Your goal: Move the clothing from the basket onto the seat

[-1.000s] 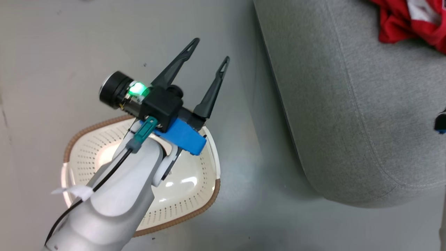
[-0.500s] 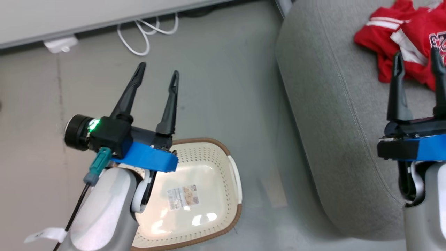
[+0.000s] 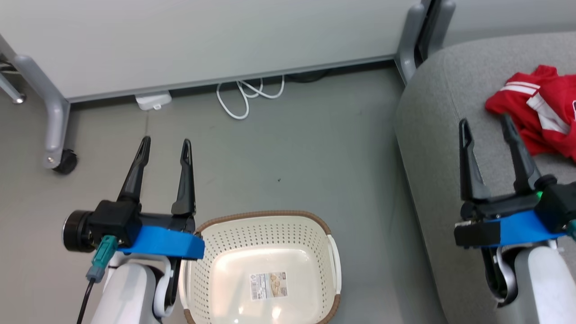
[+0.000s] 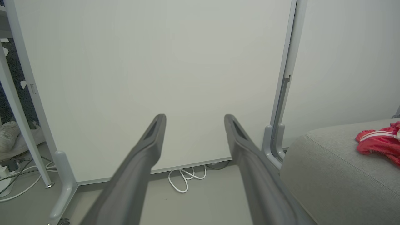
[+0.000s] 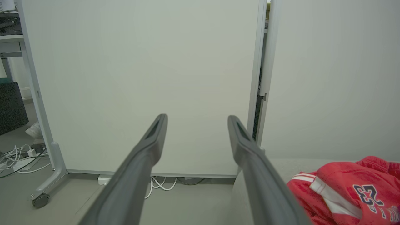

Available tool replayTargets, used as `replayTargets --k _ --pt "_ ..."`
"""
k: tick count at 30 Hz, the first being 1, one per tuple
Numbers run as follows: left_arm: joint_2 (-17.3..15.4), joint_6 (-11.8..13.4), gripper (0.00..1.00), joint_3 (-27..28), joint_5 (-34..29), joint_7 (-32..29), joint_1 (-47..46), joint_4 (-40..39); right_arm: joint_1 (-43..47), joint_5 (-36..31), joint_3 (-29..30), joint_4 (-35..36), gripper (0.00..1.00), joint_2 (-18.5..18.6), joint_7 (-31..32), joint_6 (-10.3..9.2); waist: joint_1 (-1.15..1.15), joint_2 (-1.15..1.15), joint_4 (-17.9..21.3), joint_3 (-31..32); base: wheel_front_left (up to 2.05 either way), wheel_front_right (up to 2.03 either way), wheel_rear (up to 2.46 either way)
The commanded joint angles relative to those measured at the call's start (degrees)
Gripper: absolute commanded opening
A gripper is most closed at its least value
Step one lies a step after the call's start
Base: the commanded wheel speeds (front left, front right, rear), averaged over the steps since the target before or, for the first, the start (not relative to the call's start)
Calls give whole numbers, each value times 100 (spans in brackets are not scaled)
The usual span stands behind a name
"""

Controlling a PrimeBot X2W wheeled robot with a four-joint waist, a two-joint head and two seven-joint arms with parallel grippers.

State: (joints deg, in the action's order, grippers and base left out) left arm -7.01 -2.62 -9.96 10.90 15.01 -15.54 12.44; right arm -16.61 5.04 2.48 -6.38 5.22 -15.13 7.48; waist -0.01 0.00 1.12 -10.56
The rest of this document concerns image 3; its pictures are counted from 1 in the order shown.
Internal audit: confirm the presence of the black caster wheel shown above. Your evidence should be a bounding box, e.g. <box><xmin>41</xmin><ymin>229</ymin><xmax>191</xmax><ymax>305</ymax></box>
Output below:
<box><xmin>53</xmin><ymin>149</ymin><xmax>78</xmax><ymax>175</ymax></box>

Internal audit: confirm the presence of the grey partition leg with caster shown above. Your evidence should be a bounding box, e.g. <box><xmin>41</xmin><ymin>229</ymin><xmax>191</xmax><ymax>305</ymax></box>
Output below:
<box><xmin>13</xmin><ymin>55</ymin><xmax>71</xmax><ymax>169</ymax></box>

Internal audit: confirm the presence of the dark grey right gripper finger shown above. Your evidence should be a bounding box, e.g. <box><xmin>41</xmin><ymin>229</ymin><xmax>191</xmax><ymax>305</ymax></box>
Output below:
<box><xmin>459</xmin><ymin>118</ymin><xmax>491</xmax><ymax>202</ymax></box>
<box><xmin>500</xmin><ymin>113</ymin><xmax>542</xmax><ymax>195</ymax></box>

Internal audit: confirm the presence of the thin grey metal leg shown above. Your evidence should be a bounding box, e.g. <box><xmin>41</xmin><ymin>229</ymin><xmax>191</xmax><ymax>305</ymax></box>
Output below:
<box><xmin>0</xmin><ymin>72</ymin><xmax>26</xmax><ymax>105</ymax></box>

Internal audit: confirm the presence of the white looped power cable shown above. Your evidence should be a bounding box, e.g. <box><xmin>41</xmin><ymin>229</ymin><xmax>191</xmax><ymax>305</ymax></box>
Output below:
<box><xmin>216</xmin><ymin>76</ymin><xmax>285</xmax><ymax>120</ymax></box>

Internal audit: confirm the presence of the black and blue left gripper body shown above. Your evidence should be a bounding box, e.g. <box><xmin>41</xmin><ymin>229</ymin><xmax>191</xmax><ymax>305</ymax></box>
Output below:
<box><xmin>62</xmin><ymin>199</ymin><xmax>205</xmax><ymax>261</ymax></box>

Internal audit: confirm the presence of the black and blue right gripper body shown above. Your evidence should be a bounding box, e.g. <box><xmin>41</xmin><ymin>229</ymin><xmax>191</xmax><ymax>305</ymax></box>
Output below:
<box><xmin>454</xmin><ymin>175</ymin><xmax>576</xmax><ymax>249</ymax></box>

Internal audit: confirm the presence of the red and white jersey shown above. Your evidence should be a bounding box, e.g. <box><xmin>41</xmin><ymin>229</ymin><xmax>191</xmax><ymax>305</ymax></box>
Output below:
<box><xmin>485</xmin><ymin>65</ymin><xmax>576</xmax><ymax>162</ymax></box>

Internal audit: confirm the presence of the cream perforated laundry basket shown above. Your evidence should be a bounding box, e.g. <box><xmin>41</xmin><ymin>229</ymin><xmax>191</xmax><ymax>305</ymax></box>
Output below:
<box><xmin>179</xmin><ymin>210</ymin><xmax>342</xmax><ymax>324</ymax></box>

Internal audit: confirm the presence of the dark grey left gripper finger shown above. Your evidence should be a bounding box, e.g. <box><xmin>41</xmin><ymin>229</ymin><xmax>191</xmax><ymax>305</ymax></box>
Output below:
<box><xmin>171</xmin><ymin>139</ymin><xmax>197</xmax><ymax>216</ymax></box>
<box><xmin>118</xmin><ymin>136</ymin><xmax>152</xmax><ymax>202</ymax></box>

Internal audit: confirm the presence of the grey fabric sofa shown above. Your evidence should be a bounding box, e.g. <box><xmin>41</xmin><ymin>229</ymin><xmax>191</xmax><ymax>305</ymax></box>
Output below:
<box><xmin>395</xmin><ymin>31</ymin><xmax>576</xmax><ymax>324</ymax></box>

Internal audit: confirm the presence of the white power adapter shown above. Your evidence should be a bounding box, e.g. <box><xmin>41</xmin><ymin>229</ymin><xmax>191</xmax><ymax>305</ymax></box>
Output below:
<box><xmin>135</xmin><ymin>91</ymin><xmax>173</xmax><ymax>111</ymax></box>

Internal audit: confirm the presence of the white partition panel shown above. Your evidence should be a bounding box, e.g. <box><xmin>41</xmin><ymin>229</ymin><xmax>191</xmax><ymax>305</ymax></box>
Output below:
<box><xmin>0</xmin><ymin>0</ymin><xmax>426</xmax><ymax>103</ymax></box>

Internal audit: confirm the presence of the paper label sticker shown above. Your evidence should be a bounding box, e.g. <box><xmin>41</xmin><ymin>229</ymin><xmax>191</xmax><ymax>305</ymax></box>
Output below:
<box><xmin>250</xmin><ymin>271</ymin><xmax>288</xmax><ymax>301</ymax></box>

